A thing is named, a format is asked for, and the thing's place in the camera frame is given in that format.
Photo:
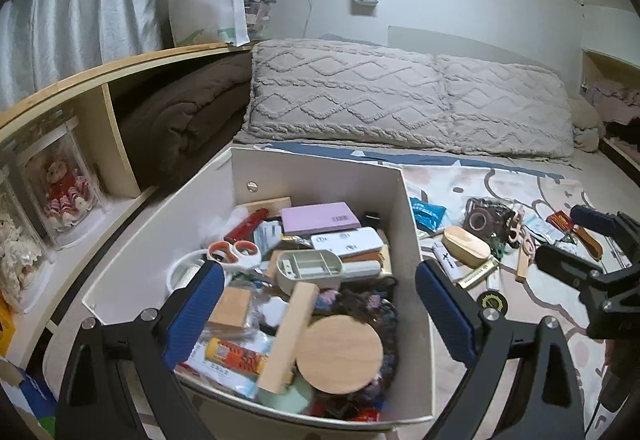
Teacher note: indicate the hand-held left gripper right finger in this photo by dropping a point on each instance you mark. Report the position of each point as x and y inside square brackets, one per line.
[445, 315]

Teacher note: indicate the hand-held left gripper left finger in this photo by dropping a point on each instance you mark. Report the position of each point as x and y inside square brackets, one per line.
[192, 315]

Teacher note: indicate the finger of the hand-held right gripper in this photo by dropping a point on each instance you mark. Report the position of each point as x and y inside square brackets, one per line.
[595, 220]
[565, 265]

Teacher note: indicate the rounded wooden block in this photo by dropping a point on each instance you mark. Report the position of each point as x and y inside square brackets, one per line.
[230, 310]

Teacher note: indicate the orange striped tube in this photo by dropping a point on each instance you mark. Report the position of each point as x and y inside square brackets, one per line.
[237, 355]

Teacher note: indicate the long wooden block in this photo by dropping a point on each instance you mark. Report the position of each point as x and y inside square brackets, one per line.
[287, 340]

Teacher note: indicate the white shoe box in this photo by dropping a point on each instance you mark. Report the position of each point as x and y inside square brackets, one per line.
[325, 185]

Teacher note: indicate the red flat box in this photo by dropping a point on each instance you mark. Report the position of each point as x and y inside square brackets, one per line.
[560, 221]

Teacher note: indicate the white and blue packet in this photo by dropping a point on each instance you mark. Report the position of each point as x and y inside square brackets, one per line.
[542, 226]

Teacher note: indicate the white tape roll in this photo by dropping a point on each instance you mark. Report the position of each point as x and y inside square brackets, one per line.
[170, 276]

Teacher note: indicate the black round tin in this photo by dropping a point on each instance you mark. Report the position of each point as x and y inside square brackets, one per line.
[492, 302]

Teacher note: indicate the pink scissors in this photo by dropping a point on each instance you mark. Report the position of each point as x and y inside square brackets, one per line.
[520, 237]

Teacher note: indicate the dark green packet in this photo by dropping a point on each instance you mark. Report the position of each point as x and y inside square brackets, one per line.
[497, 250]

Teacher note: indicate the dark crochet piece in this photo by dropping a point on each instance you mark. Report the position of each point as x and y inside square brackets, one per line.
[372, 310]

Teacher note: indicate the oval wooden box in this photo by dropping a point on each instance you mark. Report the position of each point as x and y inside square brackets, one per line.
[467, 245]

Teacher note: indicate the dark brown hair claw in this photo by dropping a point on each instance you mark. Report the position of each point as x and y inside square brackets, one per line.
[501, 215]

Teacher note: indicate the printed bed sheet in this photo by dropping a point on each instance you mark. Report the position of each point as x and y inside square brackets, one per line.
[540, 350]

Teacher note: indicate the clear bag with brown roll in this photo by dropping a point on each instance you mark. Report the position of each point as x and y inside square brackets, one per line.
[477, 220]

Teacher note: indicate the beige plush toy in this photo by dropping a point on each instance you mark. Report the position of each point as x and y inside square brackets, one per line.
[585, 120]

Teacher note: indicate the red lighter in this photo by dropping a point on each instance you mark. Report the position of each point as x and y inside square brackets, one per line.
[247, 225]

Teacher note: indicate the small white carton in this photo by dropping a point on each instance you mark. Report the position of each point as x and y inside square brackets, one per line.
[267, 235]

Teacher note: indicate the round wooden lid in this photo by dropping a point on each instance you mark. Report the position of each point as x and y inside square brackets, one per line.
[340, 355]

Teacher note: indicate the pile of clothes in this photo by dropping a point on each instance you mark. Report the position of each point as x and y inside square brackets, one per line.
[617, 102]

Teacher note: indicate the small black box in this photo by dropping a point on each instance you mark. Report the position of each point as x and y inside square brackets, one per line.
[372, 218]

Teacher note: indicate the white power bank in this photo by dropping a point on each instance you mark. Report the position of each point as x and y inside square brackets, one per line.
[347, 242]

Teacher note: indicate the mint green container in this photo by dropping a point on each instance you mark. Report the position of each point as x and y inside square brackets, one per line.
[290, 397]

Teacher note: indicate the flat wooden block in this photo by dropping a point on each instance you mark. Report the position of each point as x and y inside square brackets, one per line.
[267, 206]

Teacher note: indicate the grey textured pillow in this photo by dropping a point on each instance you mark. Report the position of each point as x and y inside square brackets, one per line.
[345, 90]
[505, 105]

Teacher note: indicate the pink notebook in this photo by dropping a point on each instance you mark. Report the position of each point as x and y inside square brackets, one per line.
[320, 219]

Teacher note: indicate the clear display box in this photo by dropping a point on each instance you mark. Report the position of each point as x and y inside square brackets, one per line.
[42, 240]
[92, 155]

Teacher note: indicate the plush bear red dress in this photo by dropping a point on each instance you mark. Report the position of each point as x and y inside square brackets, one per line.
[62, 190]

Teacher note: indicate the blue green carton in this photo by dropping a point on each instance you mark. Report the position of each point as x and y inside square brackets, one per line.
[30, 395]

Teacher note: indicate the yellow box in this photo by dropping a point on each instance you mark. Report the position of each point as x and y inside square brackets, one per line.
[5, 327]

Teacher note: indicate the white plush toy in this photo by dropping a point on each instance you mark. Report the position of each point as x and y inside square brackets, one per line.
[12, 255]

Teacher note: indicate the wooden bedside shelf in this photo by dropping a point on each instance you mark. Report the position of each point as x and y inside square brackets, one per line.
[120, 130]

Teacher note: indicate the white headboard panel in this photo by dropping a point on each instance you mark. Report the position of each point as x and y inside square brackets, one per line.
[500, 45]

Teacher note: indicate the brown folded blanket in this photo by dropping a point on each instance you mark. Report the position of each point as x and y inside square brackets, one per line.
[185, 115]

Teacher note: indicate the white curtain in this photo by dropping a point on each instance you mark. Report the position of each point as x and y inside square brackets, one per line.
[75, 25]

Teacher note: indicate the clear bin of clips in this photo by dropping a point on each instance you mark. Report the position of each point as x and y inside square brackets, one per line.
[257, 7]

